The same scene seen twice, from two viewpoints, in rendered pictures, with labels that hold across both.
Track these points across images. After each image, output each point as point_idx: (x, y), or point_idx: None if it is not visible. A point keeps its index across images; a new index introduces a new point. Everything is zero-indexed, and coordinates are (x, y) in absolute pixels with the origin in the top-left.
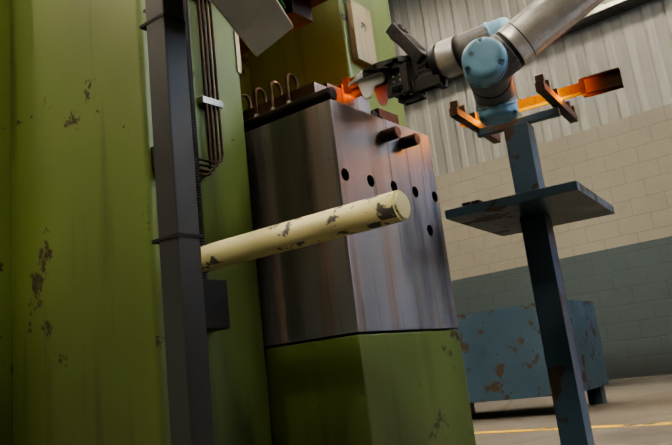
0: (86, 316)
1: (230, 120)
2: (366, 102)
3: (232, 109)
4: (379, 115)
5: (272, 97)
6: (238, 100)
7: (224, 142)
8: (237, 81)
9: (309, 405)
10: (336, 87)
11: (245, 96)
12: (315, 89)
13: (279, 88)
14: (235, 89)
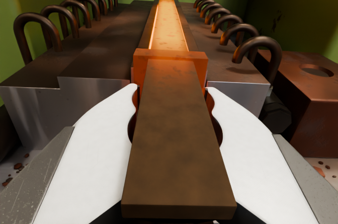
0: None
1: (6, 73)
2: (250, 97)
3: (5, 57)
4: (301, 119)
5: (47, 45)
6: (14, 40)
7: (3, 101)
8: (4, 5)
9: None
10: (103, 81)
11: (84, 0)
12: (7, 104)
13: (68, 20)
14: (3, 21)
